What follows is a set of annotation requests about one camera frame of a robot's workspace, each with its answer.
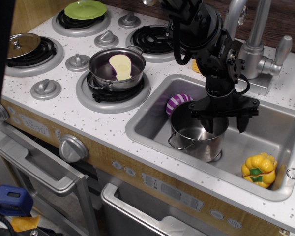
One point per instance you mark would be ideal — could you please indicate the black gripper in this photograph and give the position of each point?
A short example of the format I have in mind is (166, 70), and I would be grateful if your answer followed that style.
(231, 105)

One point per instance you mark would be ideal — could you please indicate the steel pot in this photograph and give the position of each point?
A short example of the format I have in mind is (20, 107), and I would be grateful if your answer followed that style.
(189, 136)

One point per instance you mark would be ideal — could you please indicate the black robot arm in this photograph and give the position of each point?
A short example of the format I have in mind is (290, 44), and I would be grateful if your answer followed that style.
(196, 31)

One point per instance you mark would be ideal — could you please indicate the steel sink basin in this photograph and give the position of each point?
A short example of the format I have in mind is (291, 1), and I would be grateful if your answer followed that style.
(272, 132)

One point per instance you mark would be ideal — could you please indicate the steel pot lid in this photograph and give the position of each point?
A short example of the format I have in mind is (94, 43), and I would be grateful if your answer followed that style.
(22, 44)

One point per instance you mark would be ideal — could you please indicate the purple striped toy onion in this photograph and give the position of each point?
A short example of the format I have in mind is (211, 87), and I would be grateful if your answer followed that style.
(176, 100)

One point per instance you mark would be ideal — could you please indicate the yellow toy bell pepper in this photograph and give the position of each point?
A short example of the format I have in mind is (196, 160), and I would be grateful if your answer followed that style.
(260, 169)

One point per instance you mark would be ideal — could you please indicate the silver faucet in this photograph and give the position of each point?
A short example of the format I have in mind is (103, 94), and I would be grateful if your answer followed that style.
(259, 69)

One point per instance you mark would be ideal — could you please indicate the yellow toy corn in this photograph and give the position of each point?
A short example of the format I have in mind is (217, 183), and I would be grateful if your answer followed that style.
(195, 67)

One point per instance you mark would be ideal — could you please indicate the steel pan on burner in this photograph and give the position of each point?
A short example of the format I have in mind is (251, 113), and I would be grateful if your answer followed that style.
(103, 75)

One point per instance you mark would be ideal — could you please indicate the toy eggplant slice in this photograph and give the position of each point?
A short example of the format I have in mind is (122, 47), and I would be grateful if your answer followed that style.
(122, 66)

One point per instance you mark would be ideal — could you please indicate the front right burner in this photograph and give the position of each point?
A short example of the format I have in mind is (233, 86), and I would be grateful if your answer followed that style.
(109, 102)

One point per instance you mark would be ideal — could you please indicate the dishwasher door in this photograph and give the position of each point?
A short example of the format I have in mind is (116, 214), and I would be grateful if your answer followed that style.
(151, 218)

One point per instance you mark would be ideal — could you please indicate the silver stove knob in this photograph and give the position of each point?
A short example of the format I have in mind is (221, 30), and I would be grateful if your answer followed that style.
(77, 63)
(130, 20)
(45, 90)
(106, 40)

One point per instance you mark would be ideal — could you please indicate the silver oven knob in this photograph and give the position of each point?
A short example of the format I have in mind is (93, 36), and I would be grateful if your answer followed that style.
(4, 115)
(71, 149)

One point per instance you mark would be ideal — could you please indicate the back left burner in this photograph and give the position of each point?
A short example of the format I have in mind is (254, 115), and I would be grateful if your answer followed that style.
(70, 27)

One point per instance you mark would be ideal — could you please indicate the green plastic plate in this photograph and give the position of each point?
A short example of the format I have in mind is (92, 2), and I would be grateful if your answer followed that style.
(85, 10)

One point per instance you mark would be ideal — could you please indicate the front left burner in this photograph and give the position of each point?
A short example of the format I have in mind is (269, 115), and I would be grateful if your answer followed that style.
(47, 56)

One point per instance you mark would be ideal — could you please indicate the blue clamp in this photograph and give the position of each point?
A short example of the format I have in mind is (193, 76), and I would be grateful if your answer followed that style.
(15, 201)

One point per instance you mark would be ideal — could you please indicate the yellow cloth piece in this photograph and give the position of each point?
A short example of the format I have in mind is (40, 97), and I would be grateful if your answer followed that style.
(22, 223)

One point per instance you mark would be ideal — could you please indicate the oven door with handle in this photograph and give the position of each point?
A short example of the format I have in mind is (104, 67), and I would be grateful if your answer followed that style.
(59, 191)

